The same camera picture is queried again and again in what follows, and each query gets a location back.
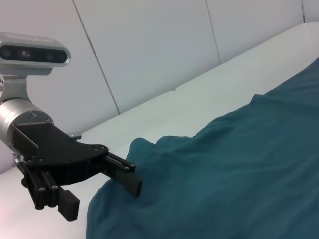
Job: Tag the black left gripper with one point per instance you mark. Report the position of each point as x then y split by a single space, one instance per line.
49 147

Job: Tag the silver left camera bracket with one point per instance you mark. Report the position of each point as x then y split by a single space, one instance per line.
15 84

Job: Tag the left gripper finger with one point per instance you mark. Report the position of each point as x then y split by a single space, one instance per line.
129 183

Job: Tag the teal blue shirt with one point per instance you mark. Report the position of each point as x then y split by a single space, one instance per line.
224 174

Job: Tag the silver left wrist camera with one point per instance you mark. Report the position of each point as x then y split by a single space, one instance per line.
32 53

